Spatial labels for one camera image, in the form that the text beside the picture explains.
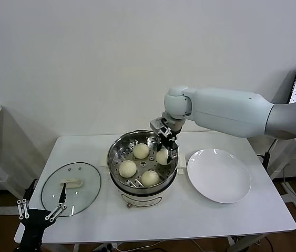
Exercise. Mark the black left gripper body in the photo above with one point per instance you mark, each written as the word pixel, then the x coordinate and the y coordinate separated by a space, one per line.
pixel 33 227

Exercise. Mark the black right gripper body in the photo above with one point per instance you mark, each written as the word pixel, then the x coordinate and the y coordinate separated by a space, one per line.
pixel 170 140

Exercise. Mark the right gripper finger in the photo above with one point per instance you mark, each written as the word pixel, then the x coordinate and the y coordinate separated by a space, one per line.
pixel 161 144
pixel 175 156

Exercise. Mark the white power strip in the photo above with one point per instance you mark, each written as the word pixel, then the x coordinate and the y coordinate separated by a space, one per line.
pixel 108 246

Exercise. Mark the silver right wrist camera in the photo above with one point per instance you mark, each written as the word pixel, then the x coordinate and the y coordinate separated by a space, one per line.
pixel 159 127

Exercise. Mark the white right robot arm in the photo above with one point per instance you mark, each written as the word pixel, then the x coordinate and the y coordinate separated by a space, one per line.
pixel 229 115

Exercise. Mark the white steamed baozi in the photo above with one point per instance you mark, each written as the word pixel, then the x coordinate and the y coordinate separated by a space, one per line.
pixel 150 178
pixel 128 168
pixel 163 157
pixel 140 151

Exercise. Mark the white round plate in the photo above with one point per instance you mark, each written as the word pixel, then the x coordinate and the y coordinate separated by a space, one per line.
pixel 218 176

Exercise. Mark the stainless steel steamer basket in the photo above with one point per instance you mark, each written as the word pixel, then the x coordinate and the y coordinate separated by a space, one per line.
pixel 116 157

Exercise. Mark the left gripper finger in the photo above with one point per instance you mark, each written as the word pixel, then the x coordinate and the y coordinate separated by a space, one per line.
pixel 62 197
pixel 22 209

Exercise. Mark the round glass lid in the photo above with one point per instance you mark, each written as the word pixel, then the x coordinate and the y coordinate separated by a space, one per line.
pixel 87 194

